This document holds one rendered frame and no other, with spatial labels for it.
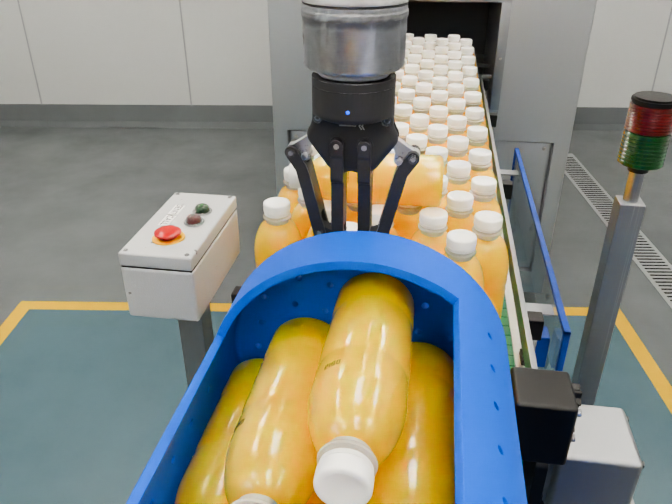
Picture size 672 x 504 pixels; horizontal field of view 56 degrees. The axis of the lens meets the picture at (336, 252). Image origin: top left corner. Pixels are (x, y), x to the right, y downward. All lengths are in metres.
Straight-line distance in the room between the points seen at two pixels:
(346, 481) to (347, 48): 0.33
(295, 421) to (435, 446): 0.11
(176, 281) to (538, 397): 0.47
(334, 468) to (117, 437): 1.82
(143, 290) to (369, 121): 0.44
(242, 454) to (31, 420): 1.93
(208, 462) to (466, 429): 0.22
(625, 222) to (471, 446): 0.69
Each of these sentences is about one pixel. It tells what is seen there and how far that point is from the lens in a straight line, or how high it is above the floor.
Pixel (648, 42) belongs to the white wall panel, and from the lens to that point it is 5.25.
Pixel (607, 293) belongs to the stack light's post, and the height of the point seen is 0.94.
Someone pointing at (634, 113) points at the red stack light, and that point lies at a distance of 1.00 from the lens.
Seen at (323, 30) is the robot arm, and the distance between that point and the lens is 0.54.
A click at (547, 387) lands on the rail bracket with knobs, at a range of 0.79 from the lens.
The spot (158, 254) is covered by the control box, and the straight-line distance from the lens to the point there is 0.84.
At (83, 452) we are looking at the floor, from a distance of 2.20.
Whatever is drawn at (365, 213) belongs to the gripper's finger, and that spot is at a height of 1.23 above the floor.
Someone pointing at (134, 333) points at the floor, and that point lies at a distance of 2.65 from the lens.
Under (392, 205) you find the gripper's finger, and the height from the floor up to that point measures 1.24.
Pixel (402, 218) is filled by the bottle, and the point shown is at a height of 1.08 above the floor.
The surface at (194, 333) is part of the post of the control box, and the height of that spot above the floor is 0.92.
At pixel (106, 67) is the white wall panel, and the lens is 5.16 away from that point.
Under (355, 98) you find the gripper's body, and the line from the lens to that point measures 0.55.
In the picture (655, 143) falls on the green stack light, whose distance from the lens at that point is 1.00.
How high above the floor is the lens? 1.50
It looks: 29 degrees down
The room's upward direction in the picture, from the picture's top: straight up
